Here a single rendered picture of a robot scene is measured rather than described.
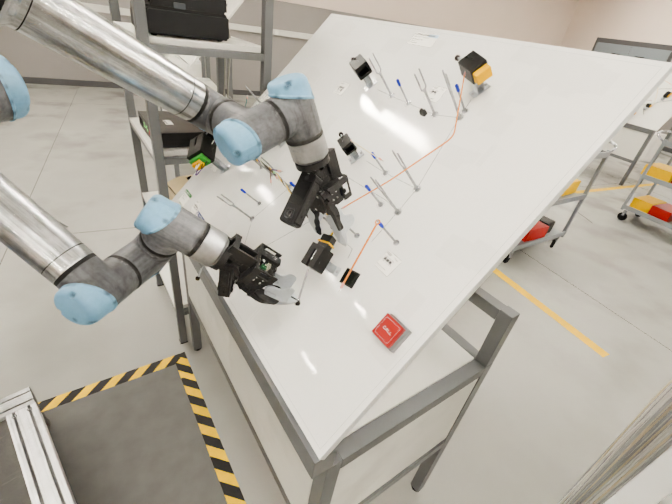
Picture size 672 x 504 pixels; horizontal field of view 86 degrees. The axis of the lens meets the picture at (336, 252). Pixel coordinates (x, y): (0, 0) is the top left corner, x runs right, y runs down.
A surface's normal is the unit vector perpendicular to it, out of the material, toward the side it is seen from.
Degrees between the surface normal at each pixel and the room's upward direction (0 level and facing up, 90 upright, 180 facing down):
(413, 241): 47
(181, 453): 0
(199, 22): 90
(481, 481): 0
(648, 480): 90
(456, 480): 0
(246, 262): 103
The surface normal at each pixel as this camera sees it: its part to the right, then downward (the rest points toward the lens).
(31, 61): 0.43, 0.54
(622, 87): -0.51, -0.41
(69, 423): 0.14, -0.83
